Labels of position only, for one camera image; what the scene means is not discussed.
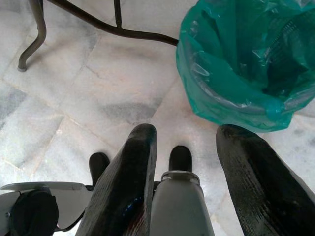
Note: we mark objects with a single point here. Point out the black robot foot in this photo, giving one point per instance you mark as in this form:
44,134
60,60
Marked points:
98,166
180,158

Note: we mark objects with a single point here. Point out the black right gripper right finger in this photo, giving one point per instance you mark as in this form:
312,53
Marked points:
261,186

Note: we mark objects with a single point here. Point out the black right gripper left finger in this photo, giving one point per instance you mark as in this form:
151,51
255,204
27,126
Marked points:
123,186

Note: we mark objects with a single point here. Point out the silver robot right leg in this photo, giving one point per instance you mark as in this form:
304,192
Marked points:
179,206

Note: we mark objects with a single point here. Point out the black robot left foot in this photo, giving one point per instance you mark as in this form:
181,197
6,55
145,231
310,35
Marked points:
98,166

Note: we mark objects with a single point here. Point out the green plastic bin liner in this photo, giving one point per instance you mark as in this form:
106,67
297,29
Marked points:
236,64

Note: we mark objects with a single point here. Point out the dark metal table leg frame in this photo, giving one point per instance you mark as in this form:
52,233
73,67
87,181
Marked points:
98,22

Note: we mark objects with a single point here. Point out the silver robot leg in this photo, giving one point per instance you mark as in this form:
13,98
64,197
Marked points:
41,206
179,206

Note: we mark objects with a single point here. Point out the black robot right foot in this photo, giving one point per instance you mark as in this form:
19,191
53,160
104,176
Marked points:
180,158

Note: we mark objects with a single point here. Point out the silver robot left leg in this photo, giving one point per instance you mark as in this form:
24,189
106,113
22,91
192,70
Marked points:
41,206

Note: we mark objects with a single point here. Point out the grey waste bin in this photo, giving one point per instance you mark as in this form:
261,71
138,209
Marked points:
251,108

